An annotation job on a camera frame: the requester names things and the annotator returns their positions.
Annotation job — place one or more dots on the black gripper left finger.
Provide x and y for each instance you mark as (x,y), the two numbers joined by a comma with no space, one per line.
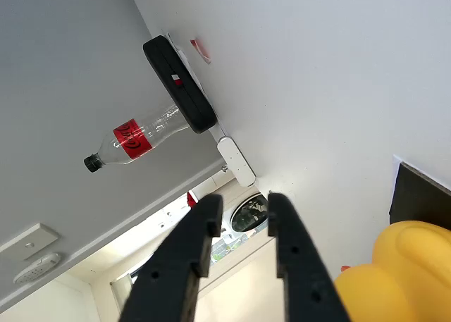
(169,276)

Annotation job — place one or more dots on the small red object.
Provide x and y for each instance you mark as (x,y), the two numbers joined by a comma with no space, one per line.
(191,199)

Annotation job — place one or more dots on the black square mat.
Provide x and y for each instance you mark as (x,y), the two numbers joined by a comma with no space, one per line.
(419,202)

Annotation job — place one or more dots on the clear plastic cola bottle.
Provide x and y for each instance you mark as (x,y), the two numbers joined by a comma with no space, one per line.
(130,140)

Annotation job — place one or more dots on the white power bank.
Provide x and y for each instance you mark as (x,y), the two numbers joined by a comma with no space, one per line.
(234,160)

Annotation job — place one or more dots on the yellow rubber duck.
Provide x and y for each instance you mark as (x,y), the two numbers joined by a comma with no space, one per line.
(405,272)

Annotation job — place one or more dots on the red white sticker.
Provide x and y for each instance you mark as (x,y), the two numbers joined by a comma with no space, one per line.
(201,50)

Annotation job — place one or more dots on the black zipped case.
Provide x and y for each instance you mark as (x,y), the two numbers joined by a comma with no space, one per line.
(176,86)

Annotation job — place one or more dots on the round washing machine door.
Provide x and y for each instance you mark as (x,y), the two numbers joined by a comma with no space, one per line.
(248,212)

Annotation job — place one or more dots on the white round smoke detector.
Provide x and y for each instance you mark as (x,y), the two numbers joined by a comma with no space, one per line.
(35,269)

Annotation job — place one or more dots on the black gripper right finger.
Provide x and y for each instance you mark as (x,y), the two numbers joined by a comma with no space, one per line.
(303,283)

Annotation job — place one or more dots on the white rectangular wall plate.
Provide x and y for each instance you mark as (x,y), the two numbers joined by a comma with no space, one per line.
(31,239)

